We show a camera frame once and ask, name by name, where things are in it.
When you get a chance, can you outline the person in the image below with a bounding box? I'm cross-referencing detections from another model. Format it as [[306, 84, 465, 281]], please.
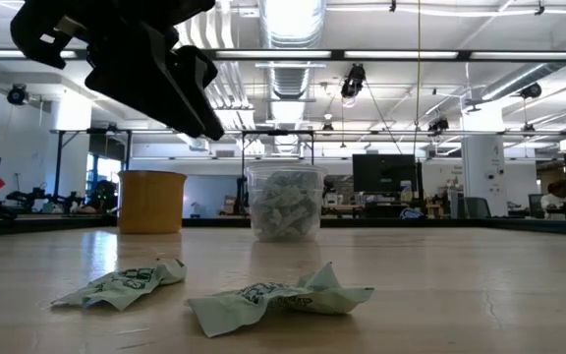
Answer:
[[539, 179, 566, 220]]

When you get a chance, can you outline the black rig frame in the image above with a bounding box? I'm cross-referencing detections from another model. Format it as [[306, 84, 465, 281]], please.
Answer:
[[49, 128, 135, 203]]

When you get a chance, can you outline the black hanging camera mount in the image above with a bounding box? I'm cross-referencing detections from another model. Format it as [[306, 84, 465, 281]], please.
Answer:
[[340, 62, 367, 99]]

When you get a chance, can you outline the grey office chair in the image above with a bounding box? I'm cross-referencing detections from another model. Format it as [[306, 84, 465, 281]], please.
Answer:
[[459, 196, 492, 219]]

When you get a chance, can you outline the clear plastic cup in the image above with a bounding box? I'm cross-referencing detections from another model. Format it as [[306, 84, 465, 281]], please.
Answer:
[[245, 163, 328, 243]]

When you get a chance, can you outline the silver ventilation duct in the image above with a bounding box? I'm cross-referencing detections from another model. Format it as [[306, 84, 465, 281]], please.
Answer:
[[256, 0, 328, 154]]

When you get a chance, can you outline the amber plastic cup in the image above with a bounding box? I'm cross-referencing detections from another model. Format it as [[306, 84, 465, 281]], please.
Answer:
[[117, 169, 189, 235]]

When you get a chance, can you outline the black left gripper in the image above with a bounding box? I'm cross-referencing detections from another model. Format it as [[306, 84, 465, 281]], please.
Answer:
[[9, 0, 226, 143]]

